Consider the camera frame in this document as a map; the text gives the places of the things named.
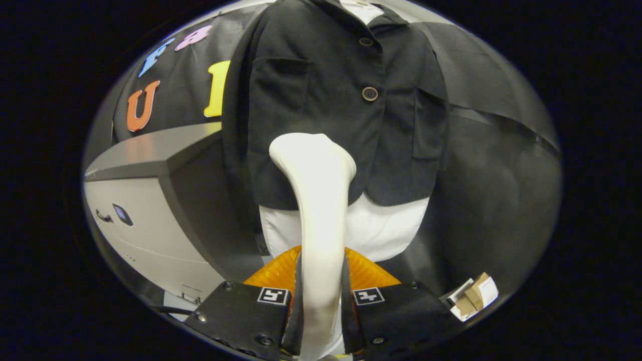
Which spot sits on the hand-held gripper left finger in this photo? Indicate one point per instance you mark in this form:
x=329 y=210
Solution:
x=295 y=321

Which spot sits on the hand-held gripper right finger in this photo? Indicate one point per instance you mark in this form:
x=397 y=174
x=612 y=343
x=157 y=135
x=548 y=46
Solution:
x=351 y=321

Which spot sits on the black jacket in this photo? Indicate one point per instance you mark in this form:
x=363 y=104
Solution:
x=321 y=75

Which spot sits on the white mannequin torso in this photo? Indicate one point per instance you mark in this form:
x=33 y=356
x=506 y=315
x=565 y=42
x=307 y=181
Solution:
x=381 y=230

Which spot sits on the small cardboard box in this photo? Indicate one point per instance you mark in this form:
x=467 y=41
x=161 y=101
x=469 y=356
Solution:
x=474 y=298

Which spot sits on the grey cabinet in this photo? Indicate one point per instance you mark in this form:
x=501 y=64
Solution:
x=150 y=210

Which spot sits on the black backdrop cloth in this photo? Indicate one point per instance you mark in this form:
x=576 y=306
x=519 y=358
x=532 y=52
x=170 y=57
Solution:
x=501 y=200

